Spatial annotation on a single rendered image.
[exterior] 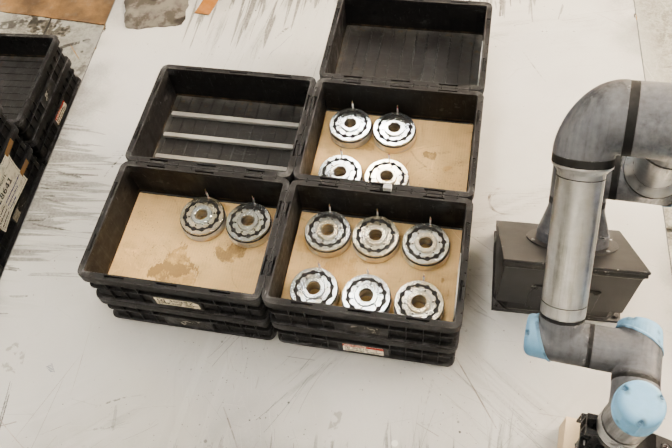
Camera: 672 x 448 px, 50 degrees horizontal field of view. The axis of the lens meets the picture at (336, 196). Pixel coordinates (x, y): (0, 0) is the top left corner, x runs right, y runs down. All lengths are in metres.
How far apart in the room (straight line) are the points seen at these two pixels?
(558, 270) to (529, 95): 0.90
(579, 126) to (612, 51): 1.06
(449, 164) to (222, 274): 0.58
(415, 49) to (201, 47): 0.66
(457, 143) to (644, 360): 0.72
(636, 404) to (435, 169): 0.74
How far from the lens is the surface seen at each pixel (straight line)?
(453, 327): 1.41
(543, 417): 1.61
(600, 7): 2.32
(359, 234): 1.57
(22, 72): 2.88
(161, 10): 2.37
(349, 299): 1.51
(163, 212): 1.73
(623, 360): 1.28
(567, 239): 1.20
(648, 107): 1.13
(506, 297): 1.63
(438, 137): 1.76
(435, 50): 1.95
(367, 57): 1.94
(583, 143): 1.14
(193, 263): 1.64
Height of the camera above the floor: 2.23
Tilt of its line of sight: 57 degrees down
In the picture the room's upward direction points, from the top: 8 degrees counter-clockwise
